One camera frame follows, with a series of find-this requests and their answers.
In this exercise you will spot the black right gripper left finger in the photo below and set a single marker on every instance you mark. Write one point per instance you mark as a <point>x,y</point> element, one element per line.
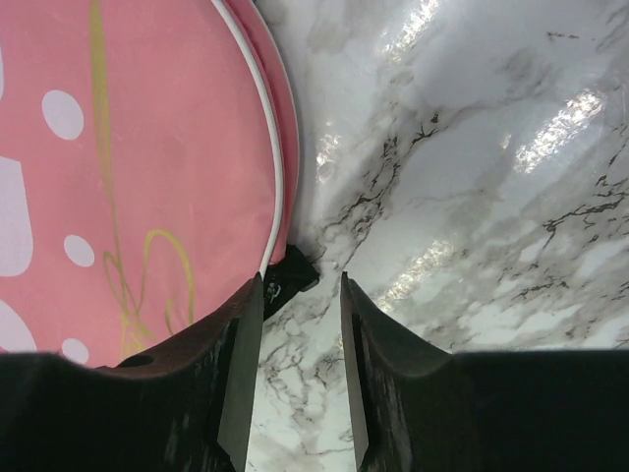
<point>185,404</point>

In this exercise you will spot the pink racket bag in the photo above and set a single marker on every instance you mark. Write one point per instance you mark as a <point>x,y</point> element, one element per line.
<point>149,165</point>

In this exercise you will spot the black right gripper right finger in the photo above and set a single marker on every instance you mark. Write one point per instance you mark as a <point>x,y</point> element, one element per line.
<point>415,407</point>

